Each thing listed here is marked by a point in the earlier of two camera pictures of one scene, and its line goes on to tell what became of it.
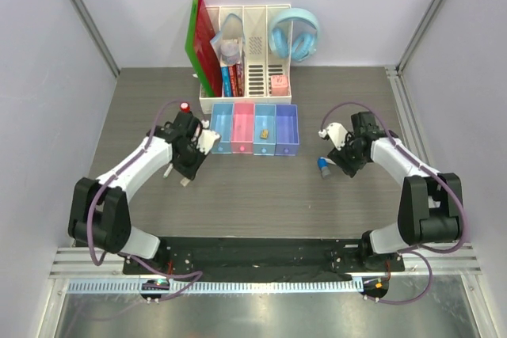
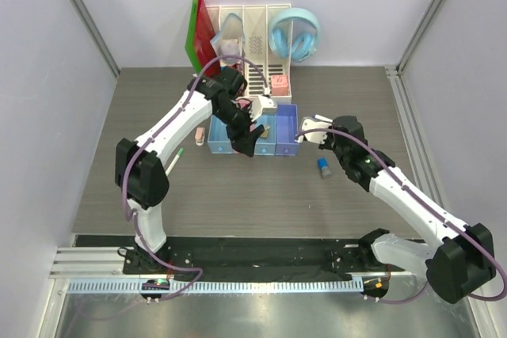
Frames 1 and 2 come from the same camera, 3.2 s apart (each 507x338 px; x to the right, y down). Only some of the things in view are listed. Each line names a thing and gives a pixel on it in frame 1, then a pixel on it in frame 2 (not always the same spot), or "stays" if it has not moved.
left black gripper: x=189 y=172 → x=243 y=140
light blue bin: x=264 y=126 stays
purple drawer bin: x=287 y=138 stays
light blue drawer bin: x=222 y=124 stays
